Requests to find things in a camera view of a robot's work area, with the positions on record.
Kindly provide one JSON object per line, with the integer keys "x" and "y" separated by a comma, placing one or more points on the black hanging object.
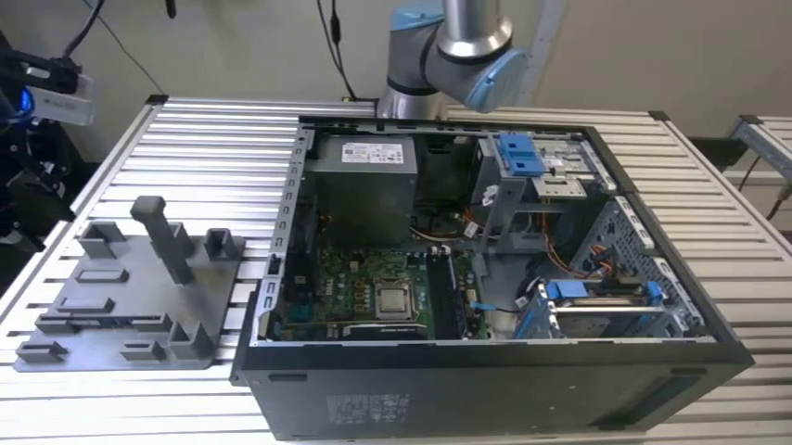
{"x": 169, "y": 8}

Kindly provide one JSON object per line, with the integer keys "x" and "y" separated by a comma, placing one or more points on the black graphics card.
{"x": 383, "y": 330}

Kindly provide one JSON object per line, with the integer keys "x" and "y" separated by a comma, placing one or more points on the grey parts rack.
{"x": 141, "y": 296}

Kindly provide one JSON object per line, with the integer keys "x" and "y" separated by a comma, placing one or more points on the blue RAM stick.
{"x": 105, "y": 321}

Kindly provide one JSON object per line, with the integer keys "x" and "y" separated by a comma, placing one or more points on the grey power supply unit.
{"x": 361, "y": 204}

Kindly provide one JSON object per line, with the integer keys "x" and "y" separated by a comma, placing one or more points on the green motherboard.
{"x": 336, "y": 278}

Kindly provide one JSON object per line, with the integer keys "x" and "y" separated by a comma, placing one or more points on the grey perforated disk bay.
{"x": 625, "y": 241}

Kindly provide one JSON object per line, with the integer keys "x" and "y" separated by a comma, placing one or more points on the silver CPU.
{"x": 394, "y": 302}

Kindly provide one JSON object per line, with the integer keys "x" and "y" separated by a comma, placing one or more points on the grey metal drive cage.
{"x": 571, "y": 187}

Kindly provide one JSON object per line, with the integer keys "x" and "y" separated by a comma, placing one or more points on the aluminium side table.
{"x": 766, "y": 139}

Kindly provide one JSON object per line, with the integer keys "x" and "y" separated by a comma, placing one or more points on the black box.
{"x": 717, "y": 153}

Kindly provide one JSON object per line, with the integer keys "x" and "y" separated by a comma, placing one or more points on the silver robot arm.
{"x": 458, "y": 41}

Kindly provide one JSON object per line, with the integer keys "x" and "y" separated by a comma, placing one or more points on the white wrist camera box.
{"x": 61, "y": 104}

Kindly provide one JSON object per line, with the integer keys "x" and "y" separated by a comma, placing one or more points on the black PC case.
{"x": 432, "y": 398}

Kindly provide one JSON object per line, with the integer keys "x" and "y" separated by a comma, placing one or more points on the hard disk blue carrier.
{"x": 594, "y": 320}

